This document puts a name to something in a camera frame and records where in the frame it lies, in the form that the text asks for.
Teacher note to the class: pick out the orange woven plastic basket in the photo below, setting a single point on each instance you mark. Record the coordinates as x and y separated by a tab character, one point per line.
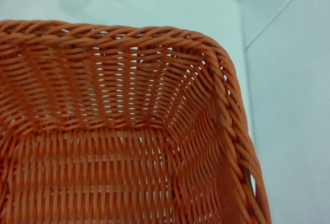
103	157

